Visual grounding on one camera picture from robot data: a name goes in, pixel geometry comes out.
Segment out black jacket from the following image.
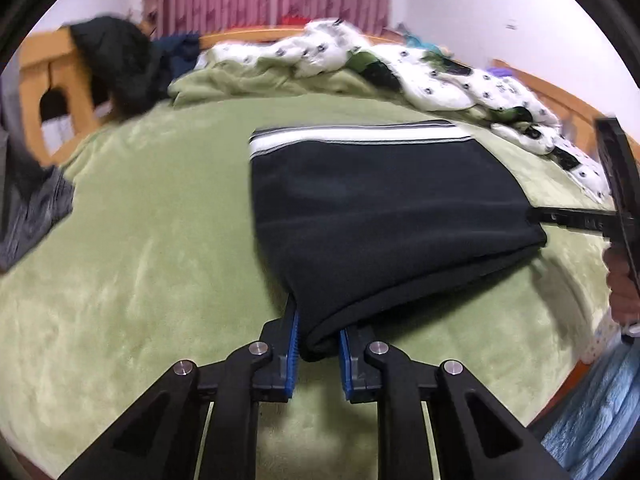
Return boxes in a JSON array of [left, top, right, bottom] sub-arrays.
[[70, 16, 161, 121]]

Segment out teal and yellow cloth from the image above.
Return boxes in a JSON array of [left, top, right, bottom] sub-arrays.
[[400, 25, 451, 61]]

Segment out navy blue cloth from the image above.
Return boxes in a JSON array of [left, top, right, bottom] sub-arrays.
[[150, 34, 201, 91]]

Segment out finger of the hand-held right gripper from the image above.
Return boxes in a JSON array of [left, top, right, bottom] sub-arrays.
[[527, 205, 621, 233]]

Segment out person's right hand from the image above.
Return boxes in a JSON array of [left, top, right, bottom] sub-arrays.
[[602, 246, 640, 326]]

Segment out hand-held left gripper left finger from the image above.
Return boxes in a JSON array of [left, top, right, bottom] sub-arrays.
[[57, 292, 301, 480]]

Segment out light blue fleece clothing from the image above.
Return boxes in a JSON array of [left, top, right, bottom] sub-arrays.
[[542, 340, 640, 480]]

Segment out white floral quilt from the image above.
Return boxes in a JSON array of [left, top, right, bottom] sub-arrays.
[[192, 19, 613, 206]]

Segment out green fleece blanket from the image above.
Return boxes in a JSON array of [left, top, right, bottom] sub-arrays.
[[0, 67, 621, 476]]

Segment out wooden bed frame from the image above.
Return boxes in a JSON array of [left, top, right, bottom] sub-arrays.
[[17, 25, 640, 171]]

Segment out black pants with white stripe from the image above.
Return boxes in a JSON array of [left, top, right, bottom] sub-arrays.
[[248, 119, 548, 363]]

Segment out grey cloth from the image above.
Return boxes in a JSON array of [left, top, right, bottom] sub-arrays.
[[0, 75, 76, 273]]

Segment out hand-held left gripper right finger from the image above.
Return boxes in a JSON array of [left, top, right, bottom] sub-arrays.
[[339, 325, 573, 480]]

